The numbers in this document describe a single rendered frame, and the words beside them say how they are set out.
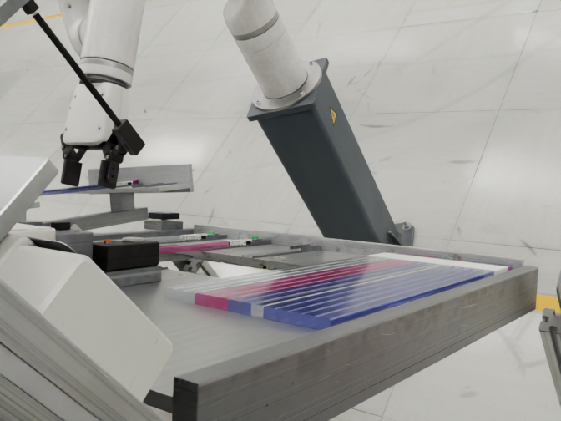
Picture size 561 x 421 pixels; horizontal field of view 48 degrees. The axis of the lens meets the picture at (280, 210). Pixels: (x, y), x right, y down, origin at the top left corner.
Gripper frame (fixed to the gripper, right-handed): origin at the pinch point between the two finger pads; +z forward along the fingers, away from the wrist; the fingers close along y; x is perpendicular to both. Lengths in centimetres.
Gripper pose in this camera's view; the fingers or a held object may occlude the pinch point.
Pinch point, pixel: (88, 180)
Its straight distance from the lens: 104.3
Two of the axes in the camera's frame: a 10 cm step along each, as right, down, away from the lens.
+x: 5.8, 1.5, 8.0
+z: -1.4, 9.9, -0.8
